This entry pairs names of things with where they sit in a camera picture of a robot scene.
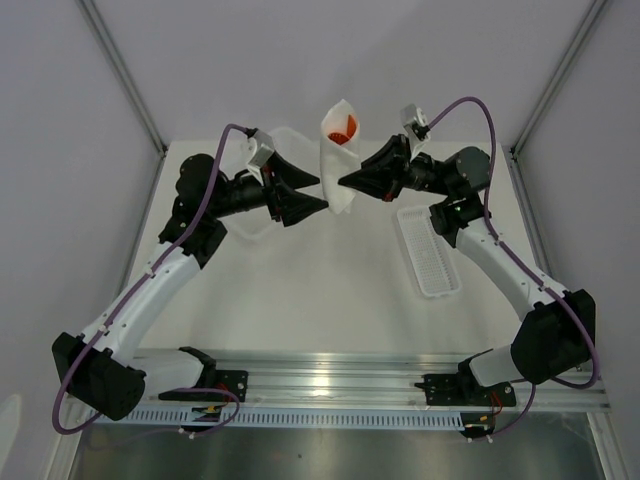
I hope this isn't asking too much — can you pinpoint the right aluminium frame post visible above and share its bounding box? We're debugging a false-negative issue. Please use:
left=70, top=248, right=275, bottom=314
left=509, top=0, right=613, bottom=159

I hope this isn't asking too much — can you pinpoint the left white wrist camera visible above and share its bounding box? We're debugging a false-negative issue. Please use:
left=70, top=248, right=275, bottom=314
left=241, top=128, right=276, bottom=181

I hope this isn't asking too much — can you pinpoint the left aluminium frame post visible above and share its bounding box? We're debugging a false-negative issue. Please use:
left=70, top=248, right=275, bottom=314
left=75, top=0, right=168, bottom=156

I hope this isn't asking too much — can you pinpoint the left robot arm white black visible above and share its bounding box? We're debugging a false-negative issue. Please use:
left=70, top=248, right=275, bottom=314
left=52, top=153, right=328, bottom=420

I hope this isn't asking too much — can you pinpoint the aluminium mounting rail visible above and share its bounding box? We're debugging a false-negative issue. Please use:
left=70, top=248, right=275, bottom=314
left=202, top=349, right=611, bottom=413

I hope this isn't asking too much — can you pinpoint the large white plastic basket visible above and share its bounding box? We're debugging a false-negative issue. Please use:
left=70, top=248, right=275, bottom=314
left=233, top=128, right=328, bottom=227

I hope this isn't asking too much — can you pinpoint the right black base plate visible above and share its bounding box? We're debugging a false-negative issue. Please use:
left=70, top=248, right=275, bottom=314
left=414, top=374, right=517, bottom=407

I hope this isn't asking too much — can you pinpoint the small white utensil tray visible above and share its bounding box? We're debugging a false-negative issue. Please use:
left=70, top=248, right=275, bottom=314
left=396, top=206, right=461, bottom=299

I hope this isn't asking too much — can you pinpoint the orange plastic spoon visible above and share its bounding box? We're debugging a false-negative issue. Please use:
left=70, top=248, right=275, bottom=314
left=345, top=114, right=358, bottom=139

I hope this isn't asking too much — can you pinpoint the white slotted cable duct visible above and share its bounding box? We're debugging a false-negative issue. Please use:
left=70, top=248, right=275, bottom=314
left=120, top=405, right=464, bottom=431

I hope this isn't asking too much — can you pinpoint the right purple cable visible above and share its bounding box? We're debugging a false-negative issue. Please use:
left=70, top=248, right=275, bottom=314
left=429, top=96, right=601, bottom=441

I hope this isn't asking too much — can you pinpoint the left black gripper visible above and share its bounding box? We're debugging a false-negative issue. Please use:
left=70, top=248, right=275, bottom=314
left=209, top=152, right=329, bottom=227

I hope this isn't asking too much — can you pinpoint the aluminium frame post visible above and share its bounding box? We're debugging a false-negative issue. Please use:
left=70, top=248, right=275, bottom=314
left=509, top=0, right=613, bottom=159
left=75, top=0, right=168, bottom=156

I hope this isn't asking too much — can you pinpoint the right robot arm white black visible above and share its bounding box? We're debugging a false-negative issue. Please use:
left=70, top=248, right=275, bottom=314
left=338, top=135, right=599, bottom=404

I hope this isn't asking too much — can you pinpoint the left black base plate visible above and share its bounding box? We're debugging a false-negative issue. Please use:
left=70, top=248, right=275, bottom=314
left=158, top=370, right=249, bottom=403

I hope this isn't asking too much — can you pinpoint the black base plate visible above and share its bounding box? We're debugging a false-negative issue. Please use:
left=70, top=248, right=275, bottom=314
left=158, top=370, right=249, bottom=403
left=414, top=374, right=517, bottom=407

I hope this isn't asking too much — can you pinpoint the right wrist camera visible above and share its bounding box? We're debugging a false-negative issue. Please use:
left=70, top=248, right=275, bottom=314
left=400, top=103, right=431, bottom=152

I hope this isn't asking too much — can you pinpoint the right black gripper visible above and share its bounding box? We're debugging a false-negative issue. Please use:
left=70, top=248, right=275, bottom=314
left=338, top=135, right=454, bottom=203

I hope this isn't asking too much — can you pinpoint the orange plastic fork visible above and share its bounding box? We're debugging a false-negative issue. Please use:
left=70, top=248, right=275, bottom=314
left=327, top=132, right=350, bottom=145

